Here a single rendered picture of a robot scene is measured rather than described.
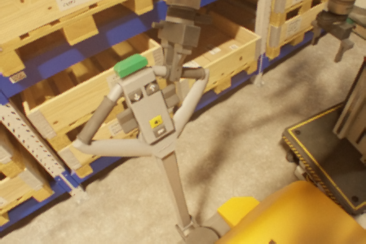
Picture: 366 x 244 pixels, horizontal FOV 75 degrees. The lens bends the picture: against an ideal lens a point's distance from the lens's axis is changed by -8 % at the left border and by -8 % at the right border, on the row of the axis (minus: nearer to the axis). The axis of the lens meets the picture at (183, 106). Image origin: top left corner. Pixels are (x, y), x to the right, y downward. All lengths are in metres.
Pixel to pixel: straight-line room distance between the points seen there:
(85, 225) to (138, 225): 0.39
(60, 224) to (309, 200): 1.71
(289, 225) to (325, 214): 0.14
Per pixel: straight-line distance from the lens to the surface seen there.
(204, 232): 1.41
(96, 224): 2.05
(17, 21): 1.23
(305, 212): 1.01
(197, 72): 0.75
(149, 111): 0.70
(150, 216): 1.95
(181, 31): 0.65
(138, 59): 0.65
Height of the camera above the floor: 1.80
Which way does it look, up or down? 47 degrees down
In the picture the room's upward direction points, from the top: 8 degrees counter-clockwise
